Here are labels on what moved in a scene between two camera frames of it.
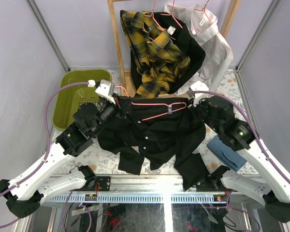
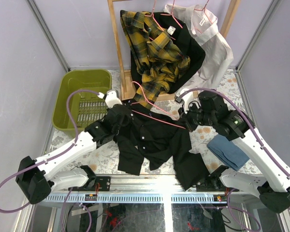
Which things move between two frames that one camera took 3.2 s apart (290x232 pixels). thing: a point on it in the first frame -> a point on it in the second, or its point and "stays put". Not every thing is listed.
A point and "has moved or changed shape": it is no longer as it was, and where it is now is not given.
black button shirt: [159, 130] has moved or changed shape
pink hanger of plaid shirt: [156, 21] stays put
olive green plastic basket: [70, 97] stays put
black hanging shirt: [181, 37] stays put
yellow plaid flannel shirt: [159, 60] stays put
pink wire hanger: [155, 103] -> [157, 107]
